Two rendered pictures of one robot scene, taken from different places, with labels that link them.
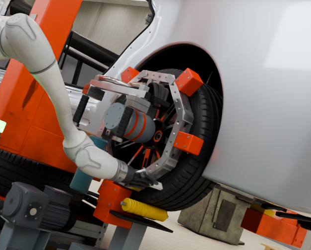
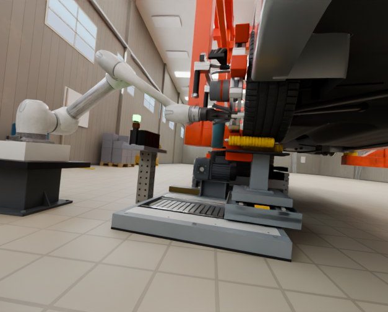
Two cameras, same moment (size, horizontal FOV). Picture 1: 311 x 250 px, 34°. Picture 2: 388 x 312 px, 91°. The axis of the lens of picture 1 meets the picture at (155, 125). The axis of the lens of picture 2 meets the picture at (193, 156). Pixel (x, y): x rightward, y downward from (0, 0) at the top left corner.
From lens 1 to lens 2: 165 cm
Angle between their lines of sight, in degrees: 54
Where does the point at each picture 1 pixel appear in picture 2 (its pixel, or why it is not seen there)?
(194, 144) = (236, 61)
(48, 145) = not seen: hidden behind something
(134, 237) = (258, 167)
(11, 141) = (194, 138)
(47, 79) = (119, 73)
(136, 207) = (235, 139)
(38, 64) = (109, 67)
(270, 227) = not seen: outside the picture
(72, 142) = not seen: hidden behind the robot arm
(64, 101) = (136, 82)
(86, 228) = (271, 183)
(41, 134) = (210, 130)
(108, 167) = (179, 111)
